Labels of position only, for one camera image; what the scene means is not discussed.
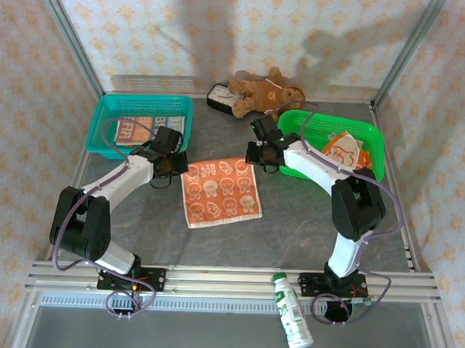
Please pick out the grey lettered towel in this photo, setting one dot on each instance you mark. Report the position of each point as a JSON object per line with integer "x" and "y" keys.
{"x": 169, "y": 123}

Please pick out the orange cartoon grid towel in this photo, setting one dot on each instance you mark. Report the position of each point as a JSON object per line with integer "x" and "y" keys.
{"x": 220, "y": 196}

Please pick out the orange lion towel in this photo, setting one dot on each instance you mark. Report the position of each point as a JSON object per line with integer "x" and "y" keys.
{"x": 342, "y": 151}

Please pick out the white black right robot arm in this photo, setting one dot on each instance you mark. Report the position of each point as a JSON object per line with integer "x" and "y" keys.
{"x": 317, "y": 165}

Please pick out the brown teddy bear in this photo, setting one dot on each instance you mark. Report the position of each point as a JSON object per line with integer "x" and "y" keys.
{"x": 266, "y": 95}

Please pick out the black alarm clock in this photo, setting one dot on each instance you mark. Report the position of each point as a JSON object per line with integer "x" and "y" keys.
{"x": 218, "y": 99}

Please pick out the teal plastic basket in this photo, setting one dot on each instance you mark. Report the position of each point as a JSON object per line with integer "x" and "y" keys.
{"x": 143, "y": 104}

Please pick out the green plastic basket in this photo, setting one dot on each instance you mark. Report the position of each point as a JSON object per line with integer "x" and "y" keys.
{"x": 341, "y": 122}

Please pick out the white green plastic bottle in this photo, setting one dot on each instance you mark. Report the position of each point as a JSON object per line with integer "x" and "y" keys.
{"x": 292, "y": 313}

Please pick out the small green circuit board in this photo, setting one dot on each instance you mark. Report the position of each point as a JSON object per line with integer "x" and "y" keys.
{"x": 361, "y": 301}

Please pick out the aluminium side rail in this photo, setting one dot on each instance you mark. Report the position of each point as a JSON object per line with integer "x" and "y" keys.
{"x": 380, "y": 120}
{"x": 81, "y": 168}

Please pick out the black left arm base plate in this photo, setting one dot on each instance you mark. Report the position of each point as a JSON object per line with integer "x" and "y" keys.
{"x": 158, "y": 280}

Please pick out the wide aluminium mounting rail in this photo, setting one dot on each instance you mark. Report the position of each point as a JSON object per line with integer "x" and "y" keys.
{"x": 221, "y": 282}

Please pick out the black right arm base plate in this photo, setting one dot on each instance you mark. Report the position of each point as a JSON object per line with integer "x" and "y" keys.
{"x": 309, "y": 285}

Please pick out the aluminium frame post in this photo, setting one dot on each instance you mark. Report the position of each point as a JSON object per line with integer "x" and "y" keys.
{"x": 411, "y": 46}
{"x": 71, "y": 34}

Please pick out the aluminium frame leg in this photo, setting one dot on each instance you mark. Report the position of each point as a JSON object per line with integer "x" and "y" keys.
{"x": 22, "y": 334}
{"x": 442, "y": 341}

